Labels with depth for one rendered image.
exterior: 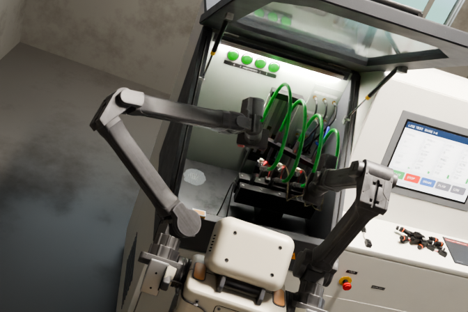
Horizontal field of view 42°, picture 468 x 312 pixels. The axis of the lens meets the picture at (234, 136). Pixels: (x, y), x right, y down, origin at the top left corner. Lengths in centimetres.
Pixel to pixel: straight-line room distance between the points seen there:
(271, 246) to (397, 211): 118
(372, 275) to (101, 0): 307
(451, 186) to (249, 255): 135
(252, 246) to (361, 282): 107
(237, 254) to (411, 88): 120
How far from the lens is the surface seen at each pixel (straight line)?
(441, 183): 271
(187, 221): 169
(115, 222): 357
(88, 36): 492
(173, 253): 168
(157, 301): 257
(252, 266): 159
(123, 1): 474
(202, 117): 179
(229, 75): 254
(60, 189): 370
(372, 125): 249
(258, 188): 248
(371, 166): 155
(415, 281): 266
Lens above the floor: 235
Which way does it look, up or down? 30 degrees down
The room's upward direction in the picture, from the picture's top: 22 degrees clockwise
